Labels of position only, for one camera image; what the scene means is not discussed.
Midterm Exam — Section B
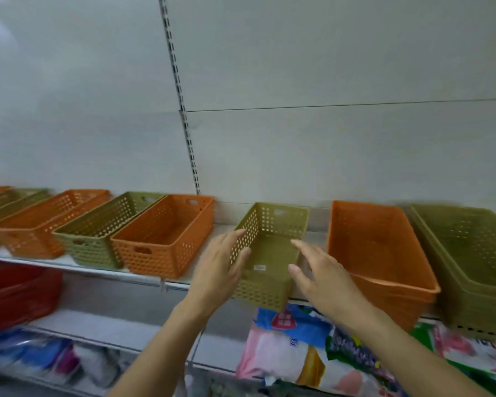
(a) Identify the red plastic basket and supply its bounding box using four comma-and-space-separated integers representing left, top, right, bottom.
0, 261, 64, 338

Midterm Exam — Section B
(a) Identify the blue and white packet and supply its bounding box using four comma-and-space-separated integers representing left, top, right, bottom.
0, 328, 83, 379

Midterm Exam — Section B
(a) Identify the white metal shelf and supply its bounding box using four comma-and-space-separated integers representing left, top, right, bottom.
23, 309, 250, 374
0, 222, 496, 340

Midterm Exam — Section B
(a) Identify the green and pink packet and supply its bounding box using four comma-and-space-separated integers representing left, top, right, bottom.
409, 322, 496, 397

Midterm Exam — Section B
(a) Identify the person's right hand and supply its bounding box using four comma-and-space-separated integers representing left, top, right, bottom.
289, 239, 371, 332

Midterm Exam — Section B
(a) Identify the large green basket stack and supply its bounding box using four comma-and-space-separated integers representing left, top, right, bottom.
408, 204, 496, 340

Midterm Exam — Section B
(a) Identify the green and purple packet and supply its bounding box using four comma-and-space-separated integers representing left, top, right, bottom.
326, 326, 399, 387

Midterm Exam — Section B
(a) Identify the pink and white packet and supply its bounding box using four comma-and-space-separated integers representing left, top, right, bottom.
236, 322, 328, 386

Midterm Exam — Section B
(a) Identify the slotted metal shelf upright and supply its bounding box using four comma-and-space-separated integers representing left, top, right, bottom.
158, 0, 201, 195

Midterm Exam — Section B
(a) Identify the blue plastic packet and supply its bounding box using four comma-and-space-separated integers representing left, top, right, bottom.
254, 304, 336, 348

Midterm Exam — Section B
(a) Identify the person's left forearm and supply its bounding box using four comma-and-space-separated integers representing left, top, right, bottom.
107, 301, 216, 397

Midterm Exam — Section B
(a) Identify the person's right forearm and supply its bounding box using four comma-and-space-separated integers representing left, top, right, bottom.
342, 308, 494, 397

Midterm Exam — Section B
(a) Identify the person's left hand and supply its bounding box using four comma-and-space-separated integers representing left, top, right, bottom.
184, 229, 252, 317

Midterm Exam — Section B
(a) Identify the green perforated plastic basket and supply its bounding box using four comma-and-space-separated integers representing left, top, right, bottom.
52, 192, 166, 269
0, 188, 52, 253

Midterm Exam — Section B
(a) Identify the large orange basket stack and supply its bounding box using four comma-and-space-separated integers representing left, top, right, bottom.
327, 201, 441, 332

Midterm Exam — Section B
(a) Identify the small green perforated basket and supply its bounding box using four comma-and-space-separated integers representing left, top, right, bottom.
230, 202, 310, 312

